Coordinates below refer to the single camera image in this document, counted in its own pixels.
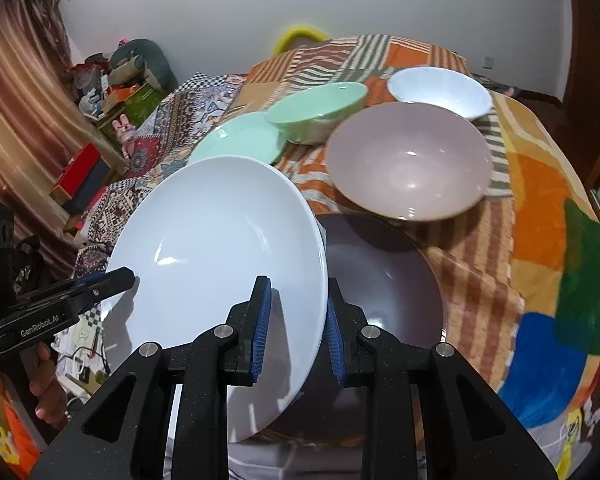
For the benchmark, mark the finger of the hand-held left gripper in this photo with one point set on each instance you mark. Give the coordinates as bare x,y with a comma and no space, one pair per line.
107,282

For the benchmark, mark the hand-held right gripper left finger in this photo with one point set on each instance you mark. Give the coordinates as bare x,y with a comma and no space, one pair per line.
262,325

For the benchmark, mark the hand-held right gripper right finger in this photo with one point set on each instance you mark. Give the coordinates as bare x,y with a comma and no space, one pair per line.
336,340

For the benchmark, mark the white plate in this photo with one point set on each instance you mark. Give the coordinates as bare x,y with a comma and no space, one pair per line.
205,240

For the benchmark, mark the pale green plate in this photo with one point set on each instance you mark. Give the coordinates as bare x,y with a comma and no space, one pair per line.
310,105

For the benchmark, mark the white bowl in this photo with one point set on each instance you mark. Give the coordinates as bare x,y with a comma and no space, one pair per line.
440,90

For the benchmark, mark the person's left hand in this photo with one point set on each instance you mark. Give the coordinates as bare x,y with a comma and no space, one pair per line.
45,390

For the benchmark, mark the dark purple plate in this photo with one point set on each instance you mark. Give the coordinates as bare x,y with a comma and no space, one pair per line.
380,280

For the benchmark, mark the dark grey box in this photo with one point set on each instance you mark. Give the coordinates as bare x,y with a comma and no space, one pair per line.
92,185

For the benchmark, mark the orange yellow bag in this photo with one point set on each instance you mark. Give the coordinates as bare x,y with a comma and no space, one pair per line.
15,435

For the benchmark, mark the red box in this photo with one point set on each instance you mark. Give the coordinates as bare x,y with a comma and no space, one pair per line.
80,160

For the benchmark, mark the pink bunny toy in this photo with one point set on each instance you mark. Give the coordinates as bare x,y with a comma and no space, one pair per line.
124,127

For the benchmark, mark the green box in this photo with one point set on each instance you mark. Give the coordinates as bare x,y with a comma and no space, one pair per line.
140,102

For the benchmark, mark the orange box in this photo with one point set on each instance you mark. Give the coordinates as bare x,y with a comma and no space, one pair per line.
122,93

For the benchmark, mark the black white patterned quilt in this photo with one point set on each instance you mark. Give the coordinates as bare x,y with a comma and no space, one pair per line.
180,105

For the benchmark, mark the brown striped curtain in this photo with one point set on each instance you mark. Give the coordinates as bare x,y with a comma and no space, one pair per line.
20,110

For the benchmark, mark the pink bowl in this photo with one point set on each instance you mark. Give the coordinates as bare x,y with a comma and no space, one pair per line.
410,160

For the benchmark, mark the grey plush cushion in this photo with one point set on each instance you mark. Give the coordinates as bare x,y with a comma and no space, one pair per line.
150,55

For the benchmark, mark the orange striped patchwork blanket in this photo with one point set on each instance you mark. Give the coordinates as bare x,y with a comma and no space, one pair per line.
535,185

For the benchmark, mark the yellow hoop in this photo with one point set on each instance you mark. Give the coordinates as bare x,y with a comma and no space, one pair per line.
285,37

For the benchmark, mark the wooden door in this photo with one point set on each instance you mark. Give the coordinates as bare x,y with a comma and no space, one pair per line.
595,85

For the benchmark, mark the wall socket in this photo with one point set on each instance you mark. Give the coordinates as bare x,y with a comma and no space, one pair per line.
488,62

